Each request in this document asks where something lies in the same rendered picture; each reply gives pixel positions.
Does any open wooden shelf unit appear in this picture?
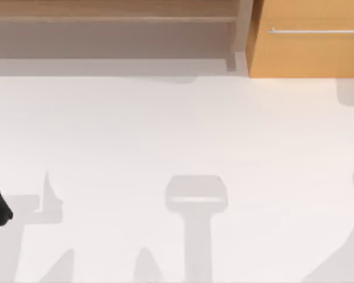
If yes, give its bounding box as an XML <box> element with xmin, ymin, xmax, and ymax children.
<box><xmin>0</xmin><ymin>0</ymin><xmax>254</xmax><ymax>78</ymax></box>

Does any wooden cupboard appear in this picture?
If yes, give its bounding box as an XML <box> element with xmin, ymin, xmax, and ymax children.
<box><xmin>247</xmin><ymin>0</ymin><xmax>354</xmax><ymax>79</ymax></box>

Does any long metal handle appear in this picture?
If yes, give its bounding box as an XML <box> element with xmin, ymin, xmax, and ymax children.
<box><xmin>268</xmin><ymin>27</ymin><xmax>354</xmax><ymax>35</ymax></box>

